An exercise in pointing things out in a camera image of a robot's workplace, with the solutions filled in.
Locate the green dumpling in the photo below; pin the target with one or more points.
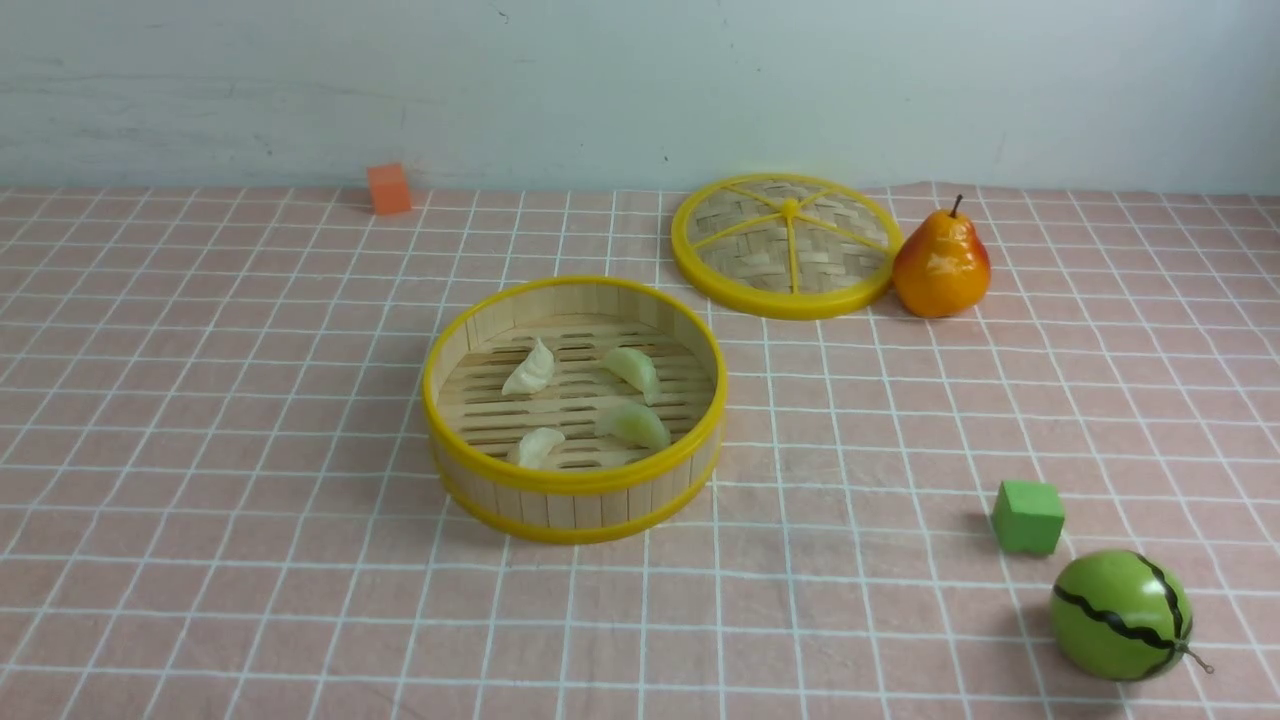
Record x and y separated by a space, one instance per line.
635 368
636 424

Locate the white dumpling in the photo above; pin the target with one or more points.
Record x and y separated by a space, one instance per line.
533 449
533 374

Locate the yellow bamboo steamer tray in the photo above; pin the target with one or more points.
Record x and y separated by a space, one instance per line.
591 489

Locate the yellow woven steamer lid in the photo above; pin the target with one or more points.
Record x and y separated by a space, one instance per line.
785 247

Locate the orange foam cube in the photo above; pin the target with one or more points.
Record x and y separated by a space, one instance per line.
389 188

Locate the orange yellow toy pear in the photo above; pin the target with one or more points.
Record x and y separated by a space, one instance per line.
942 269

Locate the green foam cube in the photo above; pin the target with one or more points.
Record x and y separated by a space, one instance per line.
1028 517

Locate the pink checkered tablecloth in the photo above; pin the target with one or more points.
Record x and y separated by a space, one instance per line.
219 503

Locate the green toy watermelon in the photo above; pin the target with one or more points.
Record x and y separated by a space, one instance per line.
1122 617

